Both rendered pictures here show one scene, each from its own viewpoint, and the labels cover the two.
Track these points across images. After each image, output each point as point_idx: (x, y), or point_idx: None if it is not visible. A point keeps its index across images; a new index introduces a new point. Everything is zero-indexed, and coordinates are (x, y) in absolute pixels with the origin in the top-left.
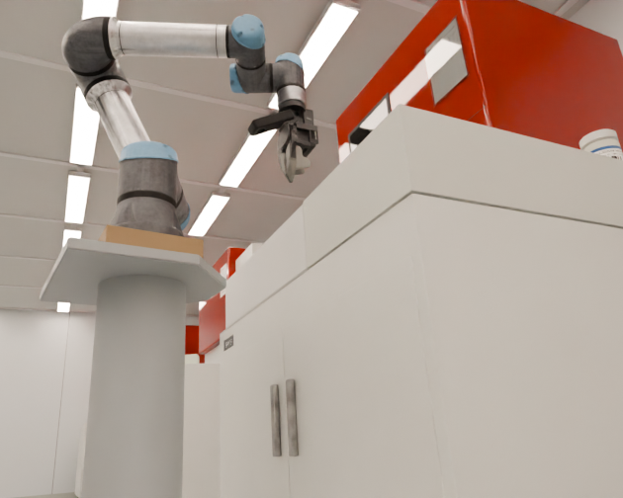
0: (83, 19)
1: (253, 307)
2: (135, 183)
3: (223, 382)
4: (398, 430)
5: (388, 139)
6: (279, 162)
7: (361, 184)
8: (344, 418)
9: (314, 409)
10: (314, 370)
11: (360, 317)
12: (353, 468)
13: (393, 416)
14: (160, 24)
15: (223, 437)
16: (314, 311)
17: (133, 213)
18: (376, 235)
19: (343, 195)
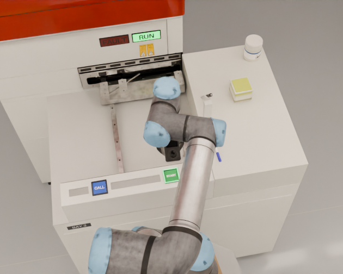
0: (188, 259)
1: (132, 211)
2: (212, 266)
3: (74, 238)
4: (265, 220)
5: (296, 170)
6: (159, 150)
7: (272, 179)
8: (233, 224)
9: (210, 226)
10: (213, 219)
11: (255, 206)
12: (236, 230)
13: (264, 219)
14: (205, 194)
15: (79, 251)
16: (218, 207)
17: (214, 273)
18: (274, 190)
19: (257, 180)
